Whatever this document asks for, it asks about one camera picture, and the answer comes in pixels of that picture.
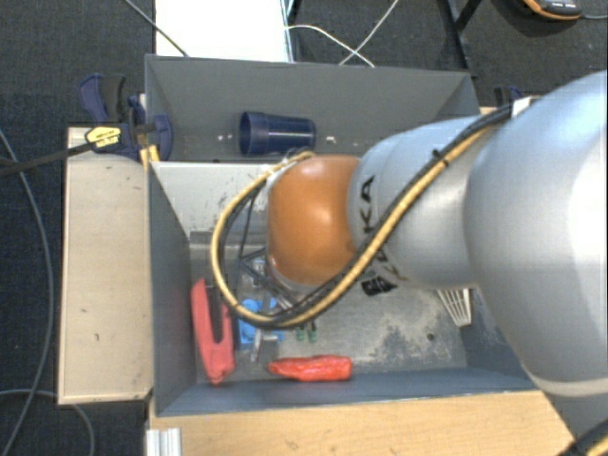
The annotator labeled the red toy pepper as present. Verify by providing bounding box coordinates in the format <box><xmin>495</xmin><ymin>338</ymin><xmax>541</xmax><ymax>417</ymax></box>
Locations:
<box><xmin>267</xmin><ymin>354</ymin><xmax>353</xmax><ymax>383</ymax></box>

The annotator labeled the pale wood board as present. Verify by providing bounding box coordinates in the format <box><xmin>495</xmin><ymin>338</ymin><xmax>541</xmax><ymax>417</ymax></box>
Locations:
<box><xmin>57</xmin><ymin>126</ymin><xmax>156</xmax><ymax>406</ymax></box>

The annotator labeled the red and black clamp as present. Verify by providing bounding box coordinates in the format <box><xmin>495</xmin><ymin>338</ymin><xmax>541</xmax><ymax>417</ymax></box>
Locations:
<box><xmin>190</xmin><ymin>277</ymin><xmax>237</xmax><ymax>387</ymax></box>

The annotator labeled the dark blue plastic cup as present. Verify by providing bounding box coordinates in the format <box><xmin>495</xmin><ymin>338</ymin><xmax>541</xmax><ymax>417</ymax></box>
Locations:
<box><xmin>237</xmin><ymin>110</ymin><xmax>318</xmax><ymax>157</ymax></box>

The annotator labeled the grey metal bin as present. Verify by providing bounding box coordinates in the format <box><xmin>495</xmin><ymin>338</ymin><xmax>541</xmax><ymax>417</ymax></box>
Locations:
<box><xmin>143</xmin><ymin>53</ymin><xmax>539</xmax><ymax>418</ymax></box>

